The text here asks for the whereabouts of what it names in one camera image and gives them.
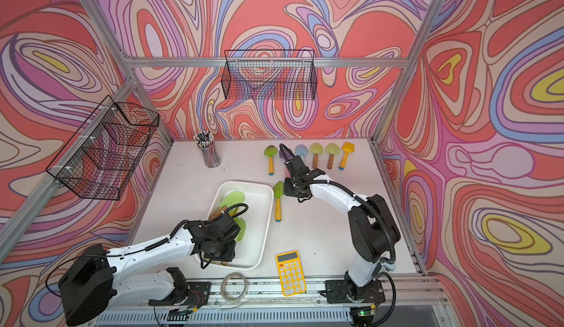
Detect black wire basket back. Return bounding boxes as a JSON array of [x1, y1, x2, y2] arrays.
[[221, 48, 317, 102]]

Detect purple shovel pink handle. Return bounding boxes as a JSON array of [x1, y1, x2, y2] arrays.
[[279, 147, 294, 178]]

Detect green wooden-handle shovel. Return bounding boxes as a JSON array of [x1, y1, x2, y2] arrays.
[[325, 143, 340, 170], [234, 218, 246, 242]]

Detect black wire basket left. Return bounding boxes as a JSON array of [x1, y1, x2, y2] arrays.
[[46, 96, 160, 201]]

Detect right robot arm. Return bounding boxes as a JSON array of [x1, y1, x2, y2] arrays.
[[283, 156, 401, 289]]

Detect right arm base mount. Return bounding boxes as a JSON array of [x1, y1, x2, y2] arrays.
[[320, 279, 386, 306]]

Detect metal pen cup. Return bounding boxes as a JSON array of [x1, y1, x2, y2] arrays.
[[194, 131, 221, 168]]

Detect green shovel wooden handle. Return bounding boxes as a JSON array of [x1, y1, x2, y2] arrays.
[[309, 143, 324, 169]]

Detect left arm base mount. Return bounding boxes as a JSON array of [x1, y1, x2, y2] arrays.
[[148, 281, 212, 309]]

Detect green shovel in tray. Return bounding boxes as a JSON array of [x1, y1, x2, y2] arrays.
[[219, 191, 245, 217]]

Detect green shovel blue-tip handle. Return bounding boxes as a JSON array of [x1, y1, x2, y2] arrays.
[[273, 181, 284, 222]]

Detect black wire basket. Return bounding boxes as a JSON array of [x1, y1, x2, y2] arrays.
[[46, 96, 160, 201], [221, 48, 317, 102]]

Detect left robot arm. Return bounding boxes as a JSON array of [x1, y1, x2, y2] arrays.
[[57, 213, 241, 326]]

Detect coiled grey cable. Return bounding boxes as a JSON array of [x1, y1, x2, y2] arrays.
[[219, 271, 249, 302]]

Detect green shovel yellow handle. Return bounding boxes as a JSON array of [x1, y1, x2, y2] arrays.
[[264, 145, 278, 176]]

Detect yellow calculator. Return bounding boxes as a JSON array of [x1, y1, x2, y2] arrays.
[[276, 251, 307, 297]]

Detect light blue shovel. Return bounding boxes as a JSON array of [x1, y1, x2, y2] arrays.
[[295, 144, 309, 157]]

